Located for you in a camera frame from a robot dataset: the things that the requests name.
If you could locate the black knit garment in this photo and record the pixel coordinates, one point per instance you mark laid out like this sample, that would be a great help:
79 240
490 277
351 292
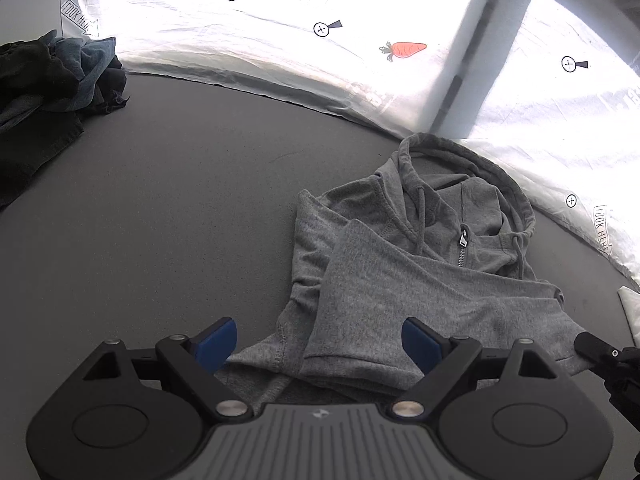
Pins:
30 130

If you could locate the grey window frame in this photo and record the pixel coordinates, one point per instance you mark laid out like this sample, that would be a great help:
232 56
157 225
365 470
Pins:
470 50

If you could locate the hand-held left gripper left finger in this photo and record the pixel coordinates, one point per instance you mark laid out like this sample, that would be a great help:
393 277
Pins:
218 345

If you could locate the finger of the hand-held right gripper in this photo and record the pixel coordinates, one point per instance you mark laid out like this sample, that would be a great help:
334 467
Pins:
597 352

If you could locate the grey zip hoodie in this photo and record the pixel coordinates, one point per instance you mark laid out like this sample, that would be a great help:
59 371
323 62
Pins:
390 285

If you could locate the printed white sheet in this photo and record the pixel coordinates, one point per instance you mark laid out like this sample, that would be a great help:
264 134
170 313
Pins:
275 35

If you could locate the pile of crumpled dark clothes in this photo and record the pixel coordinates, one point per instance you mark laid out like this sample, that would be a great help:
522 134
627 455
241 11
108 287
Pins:
90 70

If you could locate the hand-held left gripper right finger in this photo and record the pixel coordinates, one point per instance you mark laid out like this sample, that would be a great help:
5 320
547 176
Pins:
419 345

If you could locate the folded white garment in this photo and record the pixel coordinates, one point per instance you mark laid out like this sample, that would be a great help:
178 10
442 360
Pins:
631 310

